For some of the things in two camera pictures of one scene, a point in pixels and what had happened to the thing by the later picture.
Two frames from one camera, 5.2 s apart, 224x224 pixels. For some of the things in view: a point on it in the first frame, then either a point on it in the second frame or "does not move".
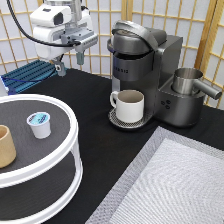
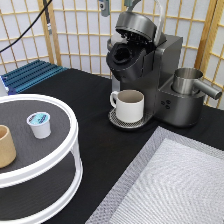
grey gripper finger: x=60 y=68 to x=104 y=7
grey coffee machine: x=145 y=59 does not move
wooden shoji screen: x=200 y=23 does not move
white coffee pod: x=40 y=122 does not move
